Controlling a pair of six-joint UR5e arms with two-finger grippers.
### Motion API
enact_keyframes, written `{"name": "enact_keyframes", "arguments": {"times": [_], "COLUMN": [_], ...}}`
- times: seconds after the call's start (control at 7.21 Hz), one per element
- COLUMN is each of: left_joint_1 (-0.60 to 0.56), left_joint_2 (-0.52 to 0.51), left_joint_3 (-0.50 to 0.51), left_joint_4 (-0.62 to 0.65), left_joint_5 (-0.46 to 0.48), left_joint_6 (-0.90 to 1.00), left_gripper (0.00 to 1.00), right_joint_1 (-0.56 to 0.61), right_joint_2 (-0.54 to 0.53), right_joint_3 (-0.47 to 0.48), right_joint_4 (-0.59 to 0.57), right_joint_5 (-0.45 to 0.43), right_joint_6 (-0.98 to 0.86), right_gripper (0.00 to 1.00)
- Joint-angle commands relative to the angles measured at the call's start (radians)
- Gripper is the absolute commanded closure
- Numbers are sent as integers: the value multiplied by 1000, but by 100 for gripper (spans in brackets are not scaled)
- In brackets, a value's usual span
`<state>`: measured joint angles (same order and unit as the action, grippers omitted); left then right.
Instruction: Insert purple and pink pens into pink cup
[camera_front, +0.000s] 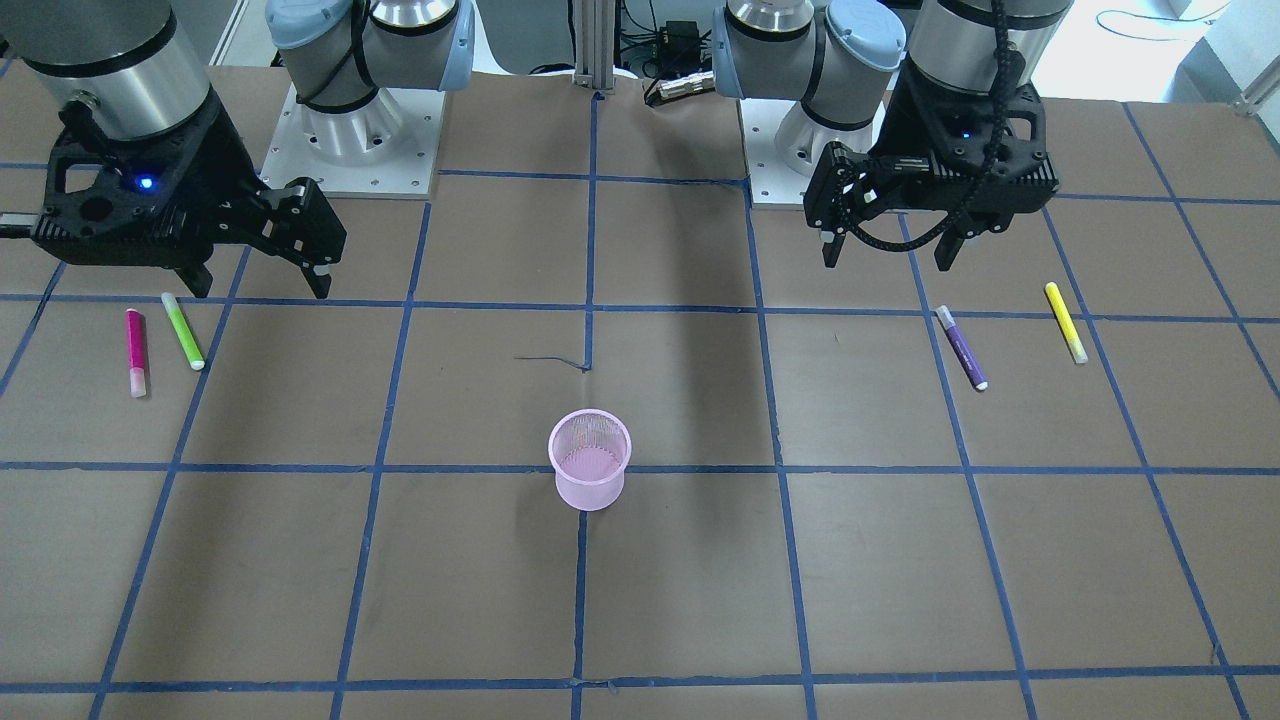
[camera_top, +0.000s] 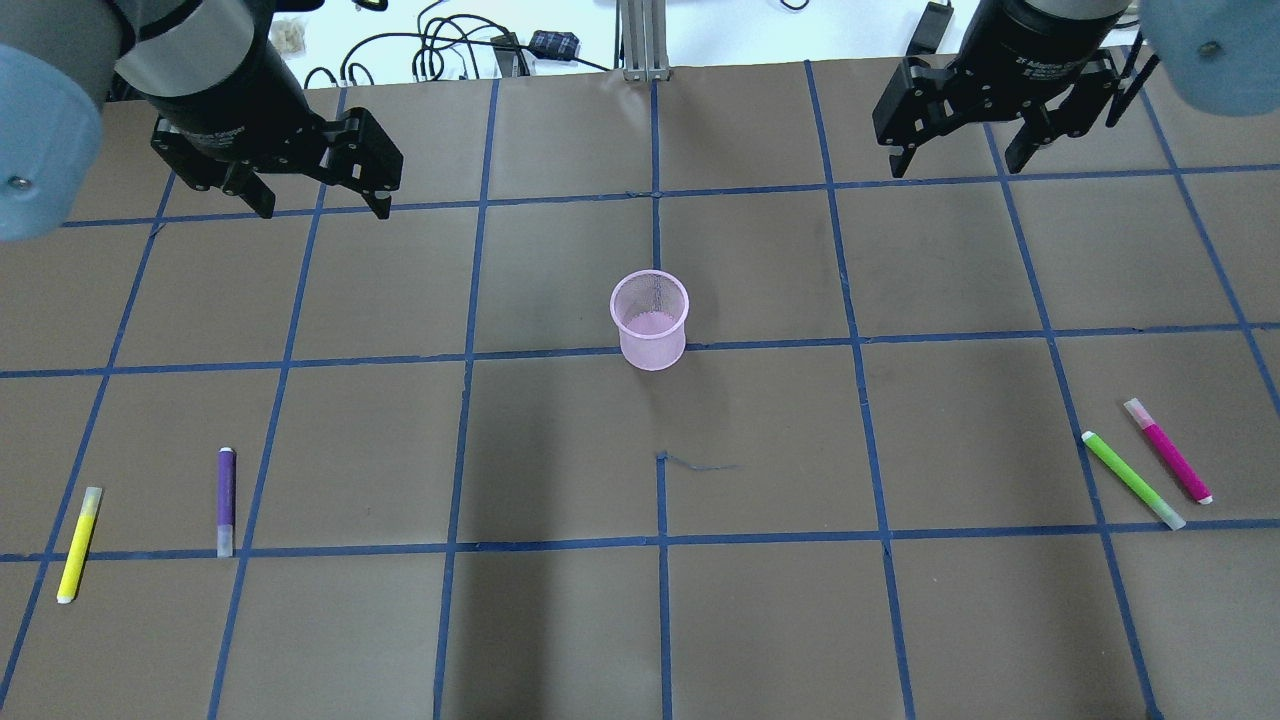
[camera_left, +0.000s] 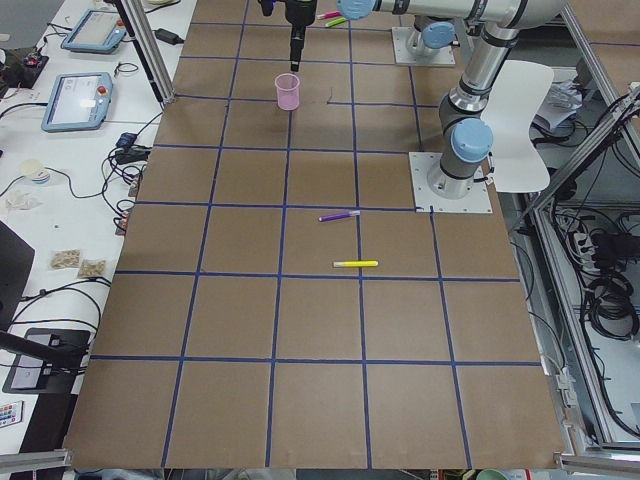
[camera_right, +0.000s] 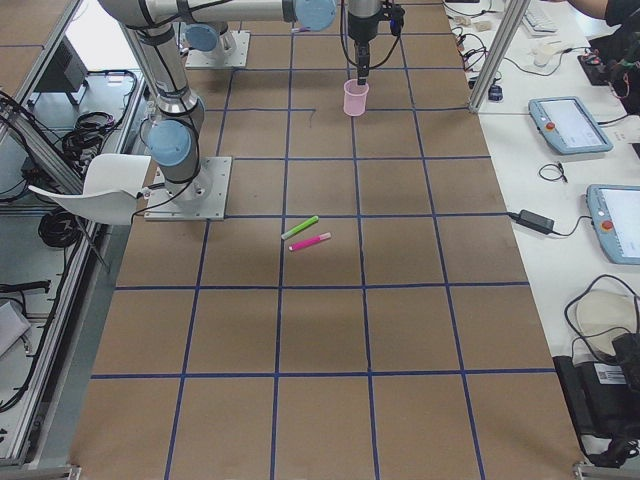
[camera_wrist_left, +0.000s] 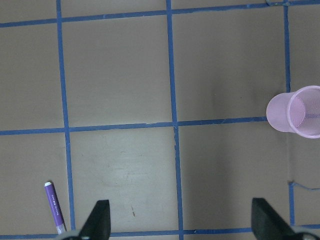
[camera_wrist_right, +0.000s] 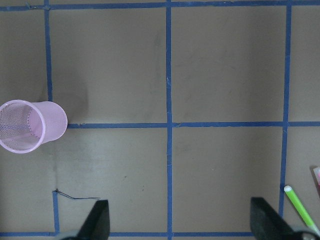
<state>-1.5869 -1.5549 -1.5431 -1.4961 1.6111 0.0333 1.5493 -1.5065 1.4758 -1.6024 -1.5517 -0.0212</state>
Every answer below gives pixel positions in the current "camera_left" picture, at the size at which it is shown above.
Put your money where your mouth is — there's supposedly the yellow marker pen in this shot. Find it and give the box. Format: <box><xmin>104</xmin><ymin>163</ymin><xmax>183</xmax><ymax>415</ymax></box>
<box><xmin>332</xmin><ymin>260</ymin><xmax>379</xmax><ymax>268</ymax></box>

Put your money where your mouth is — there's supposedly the white plastic chair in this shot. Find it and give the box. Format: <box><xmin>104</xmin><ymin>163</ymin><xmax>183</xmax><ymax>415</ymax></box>
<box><xmin>481</xmin><ymin>60</ymin><xmax>554</xmax><ymax>193</ymax></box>

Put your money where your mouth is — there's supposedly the blue teach pendant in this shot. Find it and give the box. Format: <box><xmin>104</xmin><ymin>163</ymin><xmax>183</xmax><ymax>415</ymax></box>
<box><xmin>41</xmin><ymin>72</ymin><xmax>113</xmax><ymax>133</ymax></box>
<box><xmin>62</xmin><ymin>9</ymin><xmax>127</xmax><ymax>54</ymax></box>

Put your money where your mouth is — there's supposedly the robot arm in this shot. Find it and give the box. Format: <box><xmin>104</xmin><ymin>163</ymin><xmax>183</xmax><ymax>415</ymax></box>
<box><xmin>337</xmin><ymin>1</ymin><xmax>565</xmax><ymax>200</ymax></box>
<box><xmin>405</xmin><ymin>15</ymin><xmax>457</xmax><ymax>58</ymax></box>

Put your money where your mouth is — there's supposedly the pink marker pen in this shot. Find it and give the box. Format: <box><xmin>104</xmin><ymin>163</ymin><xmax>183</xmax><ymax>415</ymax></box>
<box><xmin>316</xmin><ymin>11</ymin><xmax>341</xmax><ymax>20</ymax></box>

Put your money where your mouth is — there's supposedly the black monitor stand base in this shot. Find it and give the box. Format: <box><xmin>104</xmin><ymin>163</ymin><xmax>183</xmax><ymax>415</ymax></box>
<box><xmin>1</xmin><ymin>328</ymin><xmax>90</xmax><ymax>394</ymax></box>

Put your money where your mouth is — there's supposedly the far blue teach pendant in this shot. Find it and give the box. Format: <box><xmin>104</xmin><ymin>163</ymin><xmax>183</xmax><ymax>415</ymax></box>
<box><xmin>62</xmin><ymin>9</ymin><xmax>127</xmax><ymax>54</ymax></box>

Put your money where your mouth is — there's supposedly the green marker pen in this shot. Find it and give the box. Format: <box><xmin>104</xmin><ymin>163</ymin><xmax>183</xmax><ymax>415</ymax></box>
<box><xmin>324</xmin><ymin>17</ymin><xmax>347</xmax><ymax>28</ymax></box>

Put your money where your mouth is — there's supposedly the purple marker pen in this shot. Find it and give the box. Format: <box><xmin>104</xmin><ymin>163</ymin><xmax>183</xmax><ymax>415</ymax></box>
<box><xmin>318</xmin><ymin>210</ymin><xmax>361</xmax><ymax>223</ymax></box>

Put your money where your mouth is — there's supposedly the remote control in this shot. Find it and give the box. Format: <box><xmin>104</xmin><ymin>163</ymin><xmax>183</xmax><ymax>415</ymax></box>
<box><xmin>0</xmin><ymin>400</ymin><xmax>24</xmax><ymax>428</ymax></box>

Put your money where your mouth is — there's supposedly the pink mesh cup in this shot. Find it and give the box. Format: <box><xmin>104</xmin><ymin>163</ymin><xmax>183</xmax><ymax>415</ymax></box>
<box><xmin>274</xmin><ymin>73</ymin><xmax>300</xmax><ymax>111</ymax></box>

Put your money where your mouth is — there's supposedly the aluminium frame post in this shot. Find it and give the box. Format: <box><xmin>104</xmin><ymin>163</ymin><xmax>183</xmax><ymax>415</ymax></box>
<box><xmin>114</xmin><ymin>0</ymin><xmax>175</xmax><ymax>105</ymax></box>

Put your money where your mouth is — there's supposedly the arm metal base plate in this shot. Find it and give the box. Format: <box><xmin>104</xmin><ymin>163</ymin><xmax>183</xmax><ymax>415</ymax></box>
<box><xmin>391</xmin><ymin>27</ymin><xmax>455</xmax><ymax>67</ymax></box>
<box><xmin>409</xmin><ymin>152</ymin><xmax>493</xmax><ymax>214</ymax></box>

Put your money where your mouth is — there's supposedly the near blue teach pendant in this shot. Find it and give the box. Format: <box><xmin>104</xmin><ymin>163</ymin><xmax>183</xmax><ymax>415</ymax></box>
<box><xmin>41</xmin><ymin>72</ymin><xmax>113</xmax><ymax>133</ymax></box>

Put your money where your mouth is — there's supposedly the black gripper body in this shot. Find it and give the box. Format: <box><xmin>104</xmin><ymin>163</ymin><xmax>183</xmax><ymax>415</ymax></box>
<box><xmin>285</xmin><ymin>0</ymin><xmax>316</xmax><ymax>26</ymax></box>

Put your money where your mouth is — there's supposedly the black power adapter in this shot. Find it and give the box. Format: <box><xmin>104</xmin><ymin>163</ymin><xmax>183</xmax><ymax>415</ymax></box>
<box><xmin>154</xmin><ymin>28</ymin><xmax>184</xmax><ymax>45</ymax></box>

